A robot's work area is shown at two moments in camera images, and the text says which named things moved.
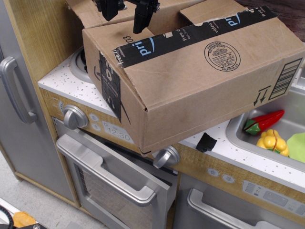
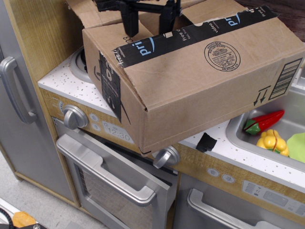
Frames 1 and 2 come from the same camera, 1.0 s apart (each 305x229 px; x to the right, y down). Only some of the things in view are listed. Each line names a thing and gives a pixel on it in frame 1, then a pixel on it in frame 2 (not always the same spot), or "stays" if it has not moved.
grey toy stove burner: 78,66 stays
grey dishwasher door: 199,205 stays
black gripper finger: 143,13 to 171,8
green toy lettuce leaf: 296,144 stays
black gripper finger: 109,8 to 129,10
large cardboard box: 198,63 stays
